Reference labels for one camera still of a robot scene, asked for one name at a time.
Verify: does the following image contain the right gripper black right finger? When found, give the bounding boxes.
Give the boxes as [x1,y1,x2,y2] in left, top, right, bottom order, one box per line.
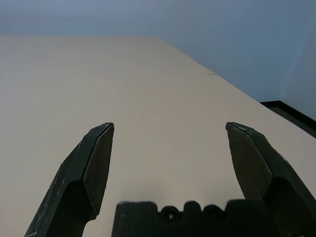
[225,121,316,237]

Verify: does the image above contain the black wall baseboard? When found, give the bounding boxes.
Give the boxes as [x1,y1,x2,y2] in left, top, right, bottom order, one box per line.
[259,100,316,139]

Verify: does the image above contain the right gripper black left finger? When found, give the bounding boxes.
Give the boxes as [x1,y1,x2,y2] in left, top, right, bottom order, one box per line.
[24,122,115,237]

